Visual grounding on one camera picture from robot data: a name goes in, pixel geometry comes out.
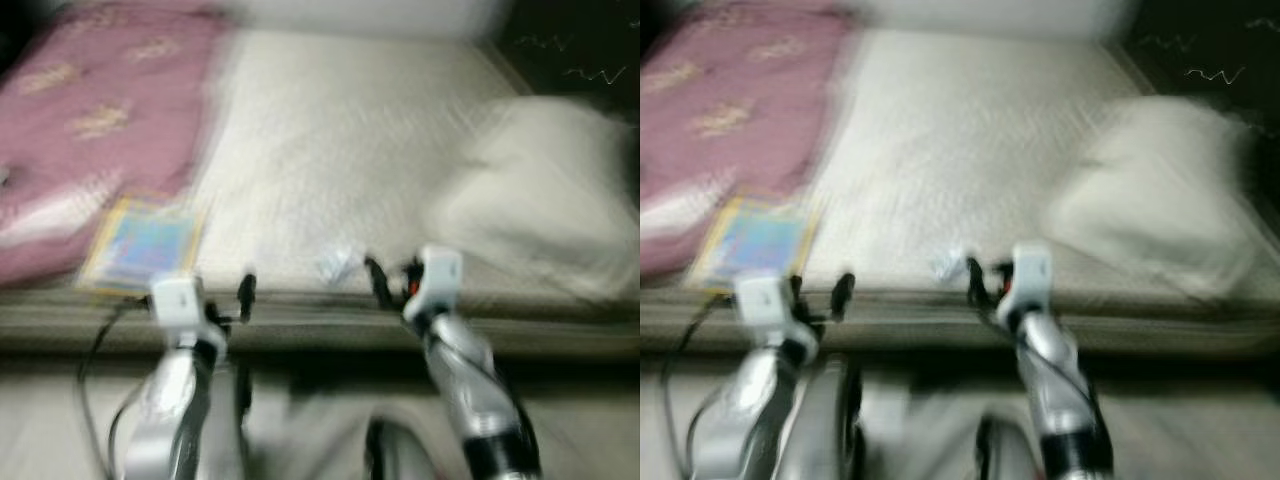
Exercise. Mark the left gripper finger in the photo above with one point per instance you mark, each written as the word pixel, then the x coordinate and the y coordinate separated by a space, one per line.
pixel 247 296
pixel 844 295

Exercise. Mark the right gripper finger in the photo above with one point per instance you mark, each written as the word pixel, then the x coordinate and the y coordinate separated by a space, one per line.
pixel 377 281
pixel 977 280

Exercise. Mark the clear wrapper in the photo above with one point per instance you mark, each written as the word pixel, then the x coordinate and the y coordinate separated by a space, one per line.
pixel 333 268
pixel 947 266

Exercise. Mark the colourful children's picture book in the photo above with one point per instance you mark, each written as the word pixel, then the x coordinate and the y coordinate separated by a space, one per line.
pixel 140 245
pixel 755 240

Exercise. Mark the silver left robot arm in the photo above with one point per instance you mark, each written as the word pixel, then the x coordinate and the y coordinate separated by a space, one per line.
pixel 740 420
pixel 170 420

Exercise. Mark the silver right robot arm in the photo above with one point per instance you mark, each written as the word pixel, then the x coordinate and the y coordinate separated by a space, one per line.
pixel 1050 380
pixel 470 390

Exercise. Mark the silver robot left leg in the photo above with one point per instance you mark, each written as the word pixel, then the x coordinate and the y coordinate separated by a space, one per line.
pixel 825 420

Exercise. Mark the silver robot leg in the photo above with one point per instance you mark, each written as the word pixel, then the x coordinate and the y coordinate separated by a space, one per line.
pixel 400 455
pixel 1010 455
pixel 825 420

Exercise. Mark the white quilted mattress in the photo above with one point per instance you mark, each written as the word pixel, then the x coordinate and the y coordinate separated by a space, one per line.
pixel 330 150
pixel 960 140

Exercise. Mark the white printed pillow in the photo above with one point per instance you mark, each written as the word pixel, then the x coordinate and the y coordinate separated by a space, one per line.
pixel 540 190
pixel 1150 190

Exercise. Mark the silver robot right leg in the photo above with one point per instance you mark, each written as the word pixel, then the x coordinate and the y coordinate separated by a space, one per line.
pixel 400 455
pixel 1010 455

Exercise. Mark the mauve cartoon print blanket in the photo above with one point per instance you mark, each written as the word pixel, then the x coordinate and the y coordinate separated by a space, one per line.
pixel 730 90
pixel 100 100

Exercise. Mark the black tufted headboard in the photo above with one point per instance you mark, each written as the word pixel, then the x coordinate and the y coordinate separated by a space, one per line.
pixel 570 50
pixel 1200 45

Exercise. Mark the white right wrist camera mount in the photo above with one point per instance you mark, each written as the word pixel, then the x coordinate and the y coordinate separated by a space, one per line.
pixel 1030 275
pixel 440 275

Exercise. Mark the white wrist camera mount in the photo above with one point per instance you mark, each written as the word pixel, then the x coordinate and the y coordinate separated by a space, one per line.
pixel 762 300
pixel 178 300
pixel 440 275
pixel 1030 275

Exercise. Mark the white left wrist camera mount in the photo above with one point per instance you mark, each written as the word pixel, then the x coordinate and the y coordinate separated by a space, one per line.
pixel 178 300
pixel 762 300

